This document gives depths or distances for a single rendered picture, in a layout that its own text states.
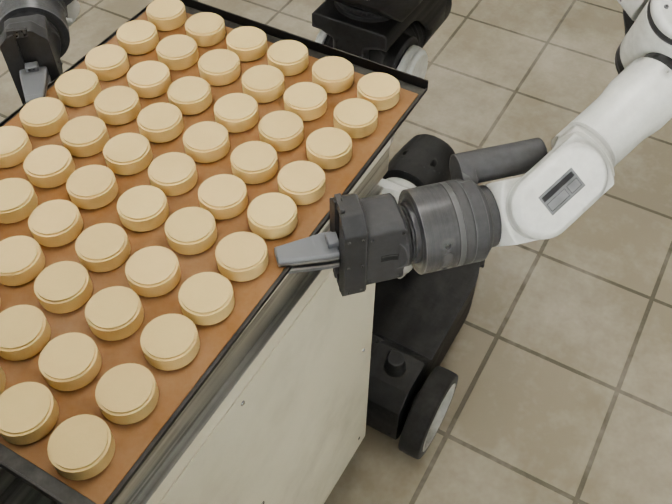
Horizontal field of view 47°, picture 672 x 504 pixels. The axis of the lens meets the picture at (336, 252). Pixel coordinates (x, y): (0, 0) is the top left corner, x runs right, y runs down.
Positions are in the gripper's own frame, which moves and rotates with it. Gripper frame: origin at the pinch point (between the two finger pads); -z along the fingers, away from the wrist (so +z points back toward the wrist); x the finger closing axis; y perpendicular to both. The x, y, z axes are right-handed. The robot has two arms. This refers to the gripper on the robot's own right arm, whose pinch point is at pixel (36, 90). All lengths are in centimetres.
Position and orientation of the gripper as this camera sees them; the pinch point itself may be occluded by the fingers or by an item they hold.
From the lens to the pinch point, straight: 100.1
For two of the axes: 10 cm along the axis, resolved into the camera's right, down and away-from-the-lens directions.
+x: 0.0, -6.3, -7.8
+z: -2.7, -7.5, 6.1
